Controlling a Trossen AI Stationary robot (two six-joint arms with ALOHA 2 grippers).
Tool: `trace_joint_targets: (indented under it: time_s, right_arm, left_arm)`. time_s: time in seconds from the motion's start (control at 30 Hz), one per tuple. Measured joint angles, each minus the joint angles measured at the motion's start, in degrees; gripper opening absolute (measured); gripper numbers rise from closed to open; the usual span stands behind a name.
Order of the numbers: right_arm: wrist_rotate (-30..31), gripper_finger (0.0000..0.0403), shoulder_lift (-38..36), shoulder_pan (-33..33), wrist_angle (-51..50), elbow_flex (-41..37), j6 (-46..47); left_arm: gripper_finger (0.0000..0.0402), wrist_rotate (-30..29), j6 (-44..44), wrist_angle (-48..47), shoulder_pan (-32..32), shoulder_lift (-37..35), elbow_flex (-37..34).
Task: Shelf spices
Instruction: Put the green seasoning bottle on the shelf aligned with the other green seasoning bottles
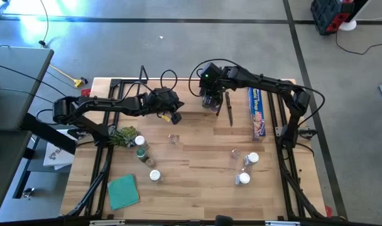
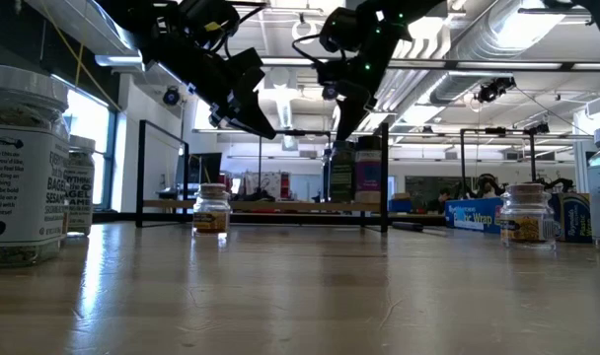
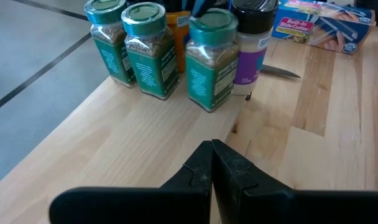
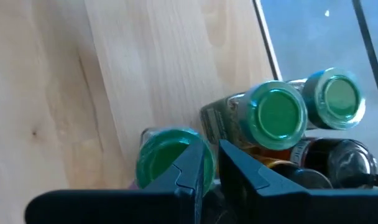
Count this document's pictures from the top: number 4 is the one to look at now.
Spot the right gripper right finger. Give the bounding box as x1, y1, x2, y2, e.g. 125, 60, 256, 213
219, 139, 378, 224

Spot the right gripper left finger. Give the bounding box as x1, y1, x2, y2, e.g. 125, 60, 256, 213
24, 139, 206, 224

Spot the green lid herb jar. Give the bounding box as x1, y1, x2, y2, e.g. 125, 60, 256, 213
135, 126, 217, 195
288, 67, 367, 131
200, 80, 308, 152

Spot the orange spice jar black lid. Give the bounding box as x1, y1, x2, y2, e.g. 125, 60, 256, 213
290, 136, 378, 190

